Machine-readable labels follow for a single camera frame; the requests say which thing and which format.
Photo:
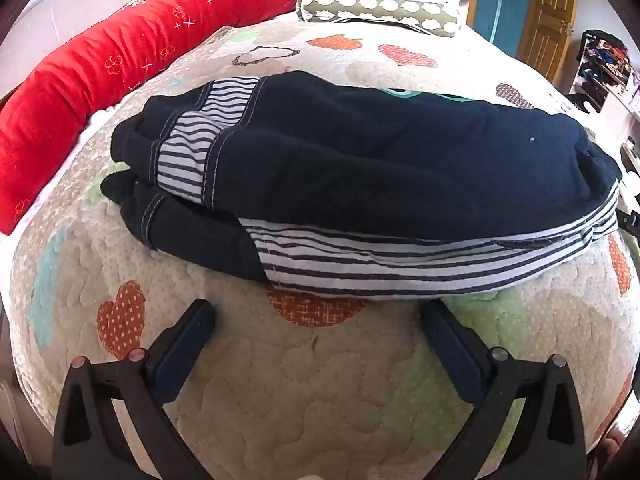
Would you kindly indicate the white shelf unit with clutter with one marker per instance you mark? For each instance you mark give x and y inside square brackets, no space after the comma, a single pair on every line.
[602,70]

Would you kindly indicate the blue wardrobe panel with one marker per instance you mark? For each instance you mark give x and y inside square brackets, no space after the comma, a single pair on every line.
[502,5]

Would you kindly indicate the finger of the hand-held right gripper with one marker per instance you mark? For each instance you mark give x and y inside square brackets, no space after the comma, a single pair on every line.
[630,221]

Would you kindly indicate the navy pants with striped lining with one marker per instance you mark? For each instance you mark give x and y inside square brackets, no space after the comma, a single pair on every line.
[380,175]

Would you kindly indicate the red bolster pillow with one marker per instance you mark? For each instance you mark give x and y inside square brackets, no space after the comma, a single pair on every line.
[100,80]

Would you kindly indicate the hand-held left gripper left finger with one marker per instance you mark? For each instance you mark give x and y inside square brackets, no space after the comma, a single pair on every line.
[181,356]

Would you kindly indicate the green patterned pillow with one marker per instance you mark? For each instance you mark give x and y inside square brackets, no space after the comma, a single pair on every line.
[380,10]

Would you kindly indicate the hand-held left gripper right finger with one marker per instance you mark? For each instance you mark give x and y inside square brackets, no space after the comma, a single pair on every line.
[457,355]

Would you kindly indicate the wooden door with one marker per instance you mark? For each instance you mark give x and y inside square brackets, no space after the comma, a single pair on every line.
[547,15]

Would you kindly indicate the heart-patterned quilt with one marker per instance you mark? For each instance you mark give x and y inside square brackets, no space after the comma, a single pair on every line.
[310,390]

